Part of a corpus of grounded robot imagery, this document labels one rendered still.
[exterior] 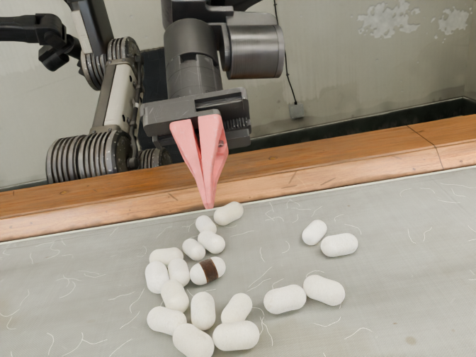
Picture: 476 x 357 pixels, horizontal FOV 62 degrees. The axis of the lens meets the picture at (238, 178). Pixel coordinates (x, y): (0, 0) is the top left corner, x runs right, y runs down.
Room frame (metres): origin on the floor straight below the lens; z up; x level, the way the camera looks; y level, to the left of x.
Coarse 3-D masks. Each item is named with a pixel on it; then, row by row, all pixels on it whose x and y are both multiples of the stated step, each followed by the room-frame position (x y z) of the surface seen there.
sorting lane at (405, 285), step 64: (320, 192) 0.44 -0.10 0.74; (384, 192) 0.41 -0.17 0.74; (448, 192) 0.39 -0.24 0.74; (0, 256) 0.42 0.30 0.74; (64, 256) 0.39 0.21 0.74; (128, 256) 0.37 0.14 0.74; (256, 256) 0.33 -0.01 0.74; (320, 256) 0.31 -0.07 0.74; (384, 256) 0.30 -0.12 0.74; (448, 256) 0.28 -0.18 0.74; (0, 320) 0.30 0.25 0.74; (64, 320) 0.28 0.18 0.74; (128, 320) 0.27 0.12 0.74; (256, 320) 0.24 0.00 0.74; (320, 320) 0.23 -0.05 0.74; (384, 320) 0.22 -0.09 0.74; (448, 320) 0.21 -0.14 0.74
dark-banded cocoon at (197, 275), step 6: (210, 258) 0.31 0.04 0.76; (216, 258) 0.31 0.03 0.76; (198, 264) 0.31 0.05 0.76; (216, 264) 0.30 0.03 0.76; (222, 264) 0.31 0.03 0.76; (192, 270) 0.30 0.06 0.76; (198, 270) 0.30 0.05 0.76; (222, 270) 0.30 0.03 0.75; (192, 276) 0.30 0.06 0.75; (198, 276) 0.30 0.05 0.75; (204, 276) 0.30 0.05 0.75; (198, 282) 0.29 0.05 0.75; (204, 282) 0.30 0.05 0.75
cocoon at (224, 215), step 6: (228, 204) 0.41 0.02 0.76; (234, 204) 0.41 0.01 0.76; (240, 204) 0.41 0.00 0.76; (216, 210) 0.40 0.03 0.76; (222, 210) 0.40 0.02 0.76; (228, 210) 0.40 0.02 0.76; (234, 210) 0.40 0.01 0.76; (240, 210) 0.40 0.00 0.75; (216, 216) 0.39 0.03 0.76; (222, 216) 0.39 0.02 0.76; (228, 216) 0.39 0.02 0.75; (234, 216) 0.40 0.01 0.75; (240, 216) 0.40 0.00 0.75; (216, 222) 0.40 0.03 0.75; (222, 222) 0.39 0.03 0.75; (228, 222) 0.39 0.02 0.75
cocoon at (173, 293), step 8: (168, 280) 0.29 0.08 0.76; (176, 280) 0.29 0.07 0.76; (168, 288) 0.28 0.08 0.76; (176, 288) 0.28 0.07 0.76; (168, 296) 0.27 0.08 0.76; (176, 296) 0.27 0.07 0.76; (184, 296) 0.27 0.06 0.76; (168, 304) 0.26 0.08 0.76; (176, 304) 0.26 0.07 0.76; (184, 304) 0.26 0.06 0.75
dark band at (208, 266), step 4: (204, 260) 0.31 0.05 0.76; (208, 260) 0.31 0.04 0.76; (200, 264) 0.30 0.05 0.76; (204, 264) 0.30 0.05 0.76; (208, 264) 0.30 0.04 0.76; (212, 264) 0.30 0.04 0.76; (204, 268) 0.30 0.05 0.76; (208, 268) 0.30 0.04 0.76; (212, 268) 0.30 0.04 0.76; (216, 268) 0.30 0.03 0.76; (204, 272) 0.30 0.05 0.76; (208, 272) 0.30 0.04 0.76; (212, 272) 0.30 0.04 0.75; (216, 272) 0.30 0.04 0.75; (208, 276) 0.30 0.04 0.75; (212, 276) 0.30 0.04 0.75; (216, 276) 0.30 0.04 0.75; (208, 280) 0.30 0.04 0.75
